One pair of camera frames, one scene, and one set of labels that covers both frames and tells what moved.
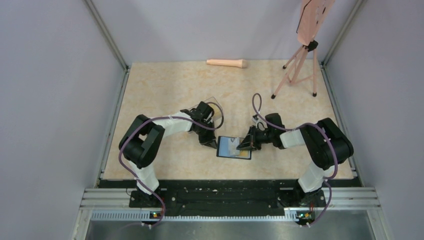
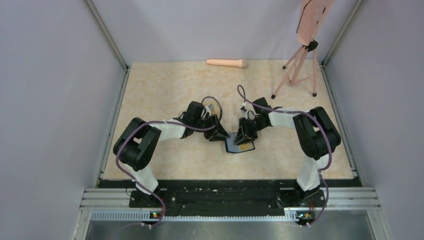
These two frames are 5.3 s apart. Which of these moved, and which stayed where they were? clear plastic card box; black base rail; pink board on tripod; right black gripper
Moved: right black gripper
Stayed: pink board on tripod; black base rail; clear plastic card box
